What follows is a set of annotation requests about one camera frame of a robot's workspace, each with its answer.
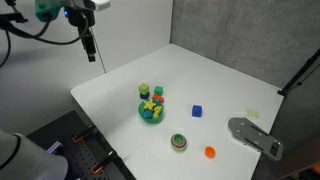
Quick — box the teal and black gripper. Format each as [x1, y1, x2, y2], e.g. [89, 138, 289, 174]
[34, 0, 98, 63]

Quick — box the small orange bowl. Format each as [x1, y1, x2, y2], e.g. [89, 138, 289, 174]
[204, 145, 217, 159]

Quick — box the large green bowl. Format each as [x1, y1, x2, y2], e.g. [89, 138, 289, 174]
[138, 99, 165, 125]

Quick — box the light green cube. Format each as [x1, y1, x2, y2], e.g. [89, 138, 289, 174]
[138, 82, 150, 95]

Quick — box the dark green cube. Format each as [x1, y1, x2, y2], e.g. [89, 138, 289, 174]
[153, 85, 164, 97]

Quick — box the yellow star toy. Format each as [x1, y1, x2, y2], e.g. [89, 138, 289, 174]
[143, 99, 158, 112]

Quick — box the black clamp with orange tip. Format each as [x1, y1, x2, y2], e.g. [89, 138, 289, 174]
[90, 150, 118, 176]
[72, 123, 98, 144]

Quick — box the red toy block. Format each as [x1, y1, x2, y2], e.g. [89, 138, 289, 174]
[151, 93, 165, 104]

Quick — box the yellow toy block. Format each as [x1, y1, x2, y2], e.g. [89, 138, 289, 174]
[152, 105, 164, 120]

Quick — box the black perforated board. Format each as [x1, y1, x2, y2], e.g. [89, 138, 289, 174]
[26, 110, 137, 180]

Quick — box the stack of coloured bowls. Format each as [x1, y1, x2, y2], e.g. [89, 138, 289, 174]
[170, 133, 188, 153]

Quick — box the pale yellow sticky note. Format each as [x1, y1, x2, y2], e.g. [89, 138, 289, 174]
[246, 108, 260, 119]

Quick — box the grey metal plate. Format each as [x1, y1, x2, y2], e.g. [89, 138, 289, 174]
[227, 117, 285, 162]

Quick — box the black stand pole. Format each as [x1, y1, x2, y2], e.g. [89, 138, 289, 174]
[277, 47, 320, 98]

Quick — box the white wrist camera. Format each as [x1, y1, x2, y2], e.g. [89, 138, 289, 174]
[90, 0, 112, 12]

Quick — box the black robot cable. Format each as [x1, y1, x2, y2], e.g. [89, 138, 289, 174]
[0, 13, 90, 68]

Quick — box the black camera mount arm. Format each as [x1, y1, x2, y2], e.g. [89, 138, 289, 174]
[0, 0, 30, 25]

